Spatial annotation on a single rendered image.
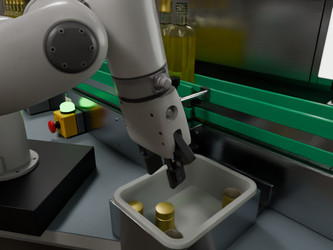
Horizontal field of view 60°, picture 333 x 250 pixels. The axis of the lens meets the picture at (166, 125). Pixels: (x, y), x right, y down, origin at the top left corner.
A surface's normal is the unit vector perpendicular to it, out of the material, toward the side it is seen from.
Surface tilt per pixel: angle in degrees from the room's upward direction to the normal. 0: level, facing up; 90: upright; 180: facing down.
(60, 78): 108
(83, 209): 0
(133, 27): 96
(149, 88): 96
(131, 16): 96
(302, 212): 90
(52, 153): 1
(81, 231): 0
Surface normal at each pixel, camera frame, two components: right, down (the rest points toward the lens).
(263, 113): -0.73, 0.28
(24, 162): 0.94, 0.15
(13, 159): 0.70, 0.29
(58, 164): 0.01, -0.91
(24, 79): 0.46, 0.52
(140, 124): -0.68, 0.53
